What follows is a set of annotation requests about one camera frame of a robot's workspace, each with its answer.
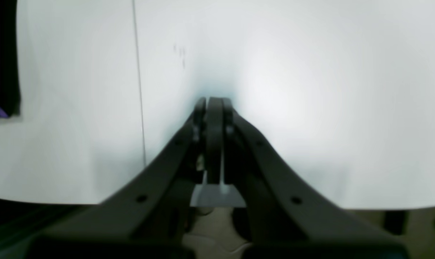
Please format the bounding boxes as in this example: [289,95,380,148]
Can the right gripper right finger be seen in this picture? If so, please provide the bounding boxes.
[223,98,408,259]

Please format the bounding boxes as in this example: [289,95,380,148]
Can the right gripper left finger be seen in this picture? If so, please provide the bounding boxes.
[26,98,224,259]

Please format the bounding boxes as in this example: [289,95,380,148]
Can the black T-shirt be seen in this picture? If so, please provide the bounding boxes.
[0,0,21,119]

